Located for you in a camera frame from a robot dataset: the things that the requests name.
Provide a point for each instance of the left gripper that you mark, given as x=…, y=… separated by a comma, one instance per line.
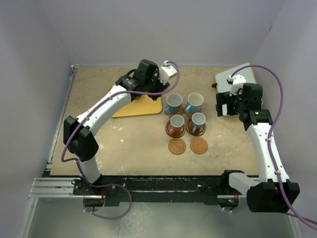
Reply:
x=161, y=87

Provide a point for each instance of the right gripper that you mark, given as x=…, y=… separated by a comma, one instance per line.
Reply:
x=224, y=98

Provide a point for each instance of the light blue mug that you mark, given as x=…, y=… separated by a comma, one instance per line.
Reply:
x=194, y=103

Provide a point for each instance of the blue grey mug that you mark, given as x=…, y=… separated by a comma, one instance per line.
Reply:
x=198, y=120

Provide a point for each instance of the dark teal floral mug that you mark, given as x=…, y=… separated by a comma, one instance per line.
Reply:
x=174, y=103

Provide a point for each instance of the pink handled mug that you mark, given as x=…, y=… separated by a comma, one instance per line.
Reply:
x=177, y=121

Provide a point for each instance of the dark ringed wooden coaster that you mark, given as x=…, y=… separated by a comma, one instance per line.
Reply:
x=174, y=132

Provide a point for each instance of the plain orange wooden coaster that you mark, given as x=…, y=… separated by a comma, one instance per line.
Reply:
x=177, y=146

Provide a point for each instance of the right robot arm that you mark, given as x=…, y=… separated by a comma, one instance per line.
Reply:
x=273, y=192

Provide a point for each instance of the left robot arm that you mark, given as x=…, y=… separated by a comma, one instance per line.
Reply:
x=79, y=132

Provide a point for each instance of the small whiteboard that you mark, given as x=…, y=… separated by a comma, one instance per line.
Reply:
x=245, y=70

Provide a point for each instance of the yellow plastic tray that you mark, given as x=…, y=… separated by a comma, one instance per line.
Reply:
x=141, y=106

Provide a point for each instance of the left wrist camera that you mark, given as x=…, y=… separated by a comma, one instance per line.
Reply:
x=166, y=72

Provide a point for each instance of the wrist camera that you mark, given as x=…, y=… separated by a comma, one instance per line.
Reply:
x=166, y=72
x=236, y=82

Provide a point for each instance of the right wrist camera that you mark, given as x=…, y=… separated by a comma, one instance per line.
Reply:
x=236, y=82

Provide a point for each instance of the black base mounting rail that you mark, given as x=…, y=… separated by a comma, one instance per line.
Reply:
x=113, y=190

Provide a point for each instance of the aluminium table edge rail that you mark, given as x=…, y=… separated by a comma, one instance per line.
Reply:
x=57, y=138

